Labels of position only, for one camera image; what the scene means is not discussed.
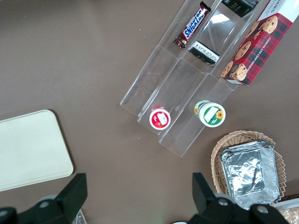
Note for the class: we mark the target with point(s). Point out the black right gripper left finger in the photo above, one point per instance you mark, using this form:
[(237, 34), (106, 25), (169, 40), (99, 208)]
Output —
[(65, 200)]

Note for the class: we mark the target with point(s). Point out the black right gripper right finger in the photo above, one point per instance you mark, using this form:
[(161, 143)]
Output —
[(208, 207)]

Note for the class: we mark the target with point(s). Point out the light tan wicker basket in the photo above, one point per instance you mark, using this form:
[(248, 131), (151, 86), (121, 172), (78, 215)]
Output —
[(217, 163)]

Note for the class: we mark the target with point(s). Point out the cream rectangular tray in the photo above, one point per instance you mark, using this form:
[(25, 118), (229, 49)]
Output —
[(30, 149)]

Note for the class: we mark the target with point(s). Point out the white tray with crackers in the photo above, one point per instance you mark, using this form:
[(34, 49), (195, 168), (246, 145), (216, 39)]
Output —
[(290, 213)]

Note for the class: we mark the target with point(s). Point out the clear plastic piece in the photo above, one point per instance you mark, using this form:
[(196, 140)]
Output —
[(81, 218)]

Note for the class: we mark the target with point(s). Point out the aluminium foil container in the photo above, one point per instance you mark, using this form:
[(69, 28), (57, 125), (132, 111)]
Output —
[(250, 172)]

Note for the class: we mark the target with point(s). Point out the green lid sunflower cup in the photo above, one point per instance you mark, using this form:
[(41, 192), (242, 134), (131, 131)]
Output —
[(212, 115)]

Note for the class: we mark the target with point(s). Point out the red lid yogurt cup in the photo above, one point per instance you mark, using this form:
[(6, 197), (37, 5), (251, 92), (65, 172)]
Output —
[(160, 119)]

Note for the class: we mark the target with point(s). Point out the clear acrylic tiered rack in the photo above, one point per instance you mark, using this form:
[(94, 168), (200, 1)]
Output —
[(180, 74)]

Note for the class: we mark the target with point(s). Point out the black chocolate box white label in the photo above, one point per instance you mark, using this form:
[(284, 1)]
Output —
[(205, 54)]

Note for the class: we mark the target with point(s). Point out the red tartan cookie box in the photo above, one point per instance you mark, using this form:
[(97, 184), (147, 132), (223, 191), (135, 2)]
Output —
[(261, 51)]

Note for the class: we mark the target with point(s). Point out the brown snickers bar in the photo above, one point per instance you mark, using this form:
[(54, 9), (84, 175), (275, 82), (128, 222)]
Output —
[(192, 26)]

